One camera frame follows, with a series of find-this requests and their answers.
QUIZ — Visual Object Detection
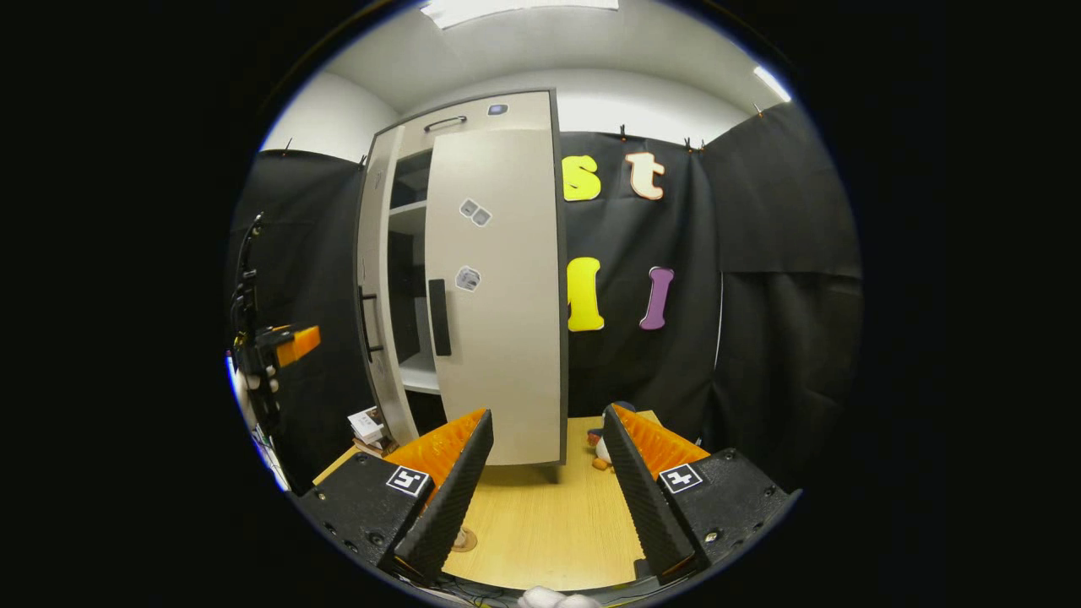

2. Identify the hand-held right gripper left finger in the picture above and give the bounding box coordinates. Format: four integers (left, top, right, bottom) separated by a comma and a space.
291, 409, 495, 585

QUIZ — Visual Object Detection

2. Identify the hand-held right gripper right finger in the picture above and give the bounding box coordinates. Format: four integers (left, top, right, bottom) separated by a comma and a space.
601, 404, 803, 582

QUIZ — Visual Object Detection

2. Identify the white cabinet door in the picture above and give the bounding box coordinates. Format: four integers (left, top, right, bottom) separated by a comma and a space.
423, 127, 569, 467
355, 127, 421, 446

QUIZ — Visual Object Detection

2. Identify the white and grey cabinet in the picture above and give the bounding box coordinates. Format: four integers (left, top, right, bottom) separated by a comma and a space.
355, 89, 569, 465

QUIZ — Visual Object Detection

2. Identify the beige cabinet drawer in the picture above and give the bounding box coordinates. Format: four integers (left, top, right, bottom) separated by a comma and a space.
397, 91, 554, 157

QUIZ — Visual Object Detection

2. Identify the penguin plush toy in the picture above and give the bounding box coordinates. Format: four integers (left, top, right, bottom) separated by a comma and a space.
587, 400, 636, 471

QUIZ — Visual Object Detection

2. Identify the small white box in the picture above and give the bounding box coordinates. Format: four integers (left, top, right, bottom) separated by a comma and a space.
347, 406, 389, 447

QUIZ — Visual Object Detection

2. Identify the large ceiling light panel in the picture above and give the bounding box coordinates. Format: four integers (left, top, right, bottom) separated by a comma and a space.
420, 0, 620, 30

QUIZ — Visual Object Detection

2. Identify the narrow ceiling light panel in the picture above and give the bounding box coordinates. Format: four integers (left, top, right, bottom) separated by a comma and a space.
753, 65, 793, 104

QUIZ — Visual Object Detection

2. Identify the black door handle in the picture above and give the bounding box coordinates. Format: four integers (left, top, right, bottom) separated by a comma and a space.
358, 285, 386, 364

